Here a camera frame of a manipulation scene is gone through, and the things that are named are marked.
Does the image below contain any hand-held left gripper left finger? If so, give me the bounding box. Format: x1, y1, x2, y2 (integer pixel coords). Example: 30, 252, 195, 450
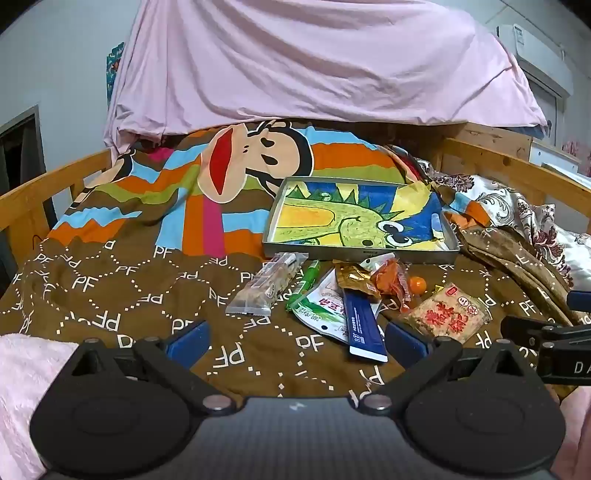
60, 320, 234, 414

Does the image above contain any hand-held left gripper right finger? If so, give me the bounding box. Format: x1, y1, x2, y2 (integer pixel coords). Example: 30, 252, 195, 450
360, 320, 532, 414

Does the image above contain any long blue packet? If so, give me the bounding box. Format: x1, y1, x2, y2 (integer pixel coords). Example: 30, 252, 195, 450
342, 288, 389, 363

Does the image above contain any rice cracker packet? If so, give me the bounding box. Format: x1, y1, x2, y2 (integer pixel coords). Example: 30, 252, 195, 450
401, 282, 492, 344

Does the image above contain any orange red snack packet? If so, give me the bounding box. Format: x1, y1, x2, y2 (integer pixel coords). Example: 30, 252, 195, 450
365, 257, 411, 312

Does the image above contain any white green snack packet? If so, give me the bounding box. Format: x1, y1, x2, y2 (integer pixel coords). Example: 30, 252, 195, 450
291, 268, 354, 344

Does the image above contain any clear nut bar packet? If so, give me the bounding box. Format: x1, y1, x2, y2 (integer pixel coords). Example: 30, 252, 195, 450
225, 251, 309, 317

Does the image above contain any grey metal tray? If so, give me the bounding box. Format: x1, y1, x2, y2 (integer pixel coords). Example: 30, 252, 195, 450
262, 176, 461, 265

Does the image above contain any green stick packet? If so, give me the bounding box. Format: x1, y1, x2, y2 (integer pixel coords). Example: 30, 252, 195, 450
285, 260, 321, 311

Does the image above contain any person's right forearm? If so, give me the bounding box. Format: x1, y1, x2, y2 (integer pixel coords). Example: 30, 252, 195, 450
560, 385, 591, 480

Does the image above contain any gold foil packet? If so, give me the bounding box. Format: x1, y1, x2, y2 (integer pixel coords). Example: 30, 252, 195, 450
333, 262, 382, 296

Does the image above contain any cartoon monkey printed blanket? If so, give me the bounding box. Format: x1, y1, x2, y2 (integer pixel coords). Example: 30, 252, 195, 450
0, 117, 591, 407

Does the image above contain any floral quilt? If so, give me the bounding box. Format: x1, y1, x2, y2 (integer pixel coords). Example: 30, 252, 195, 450
416, 157, 591, 291

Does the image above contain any pink fleece cloth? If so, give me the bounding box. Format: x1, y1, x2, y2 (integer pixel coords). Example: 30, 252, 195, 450
0, 333, 80, 480

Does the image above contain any red striped cloth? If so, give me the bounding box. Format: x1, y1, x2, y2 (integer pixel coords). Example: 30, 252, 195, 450
385, 144, 432, 183

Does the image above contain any white air conditioner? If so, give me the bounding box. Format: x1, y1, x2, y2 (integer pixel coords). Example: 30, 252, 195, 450
496, 23, 574, 93

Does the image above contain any dark doorway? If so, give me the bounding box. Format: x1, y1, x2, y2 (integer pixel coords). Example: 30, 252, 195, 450
0, 105, 47, 278

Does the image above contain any pink bed sheet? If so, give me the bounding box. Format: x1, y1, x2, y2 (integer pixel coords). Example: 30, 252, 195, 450
102, 0, 550, 160

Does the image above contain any wooden bed frame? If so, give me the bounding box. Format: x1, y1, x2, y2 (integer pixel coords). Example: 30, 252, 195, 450
0, 121, 591, 287

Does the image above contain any teal wall poster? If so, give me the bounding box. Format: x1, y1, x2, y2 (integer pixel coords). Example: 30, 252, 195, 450
105, 42, 126, 103

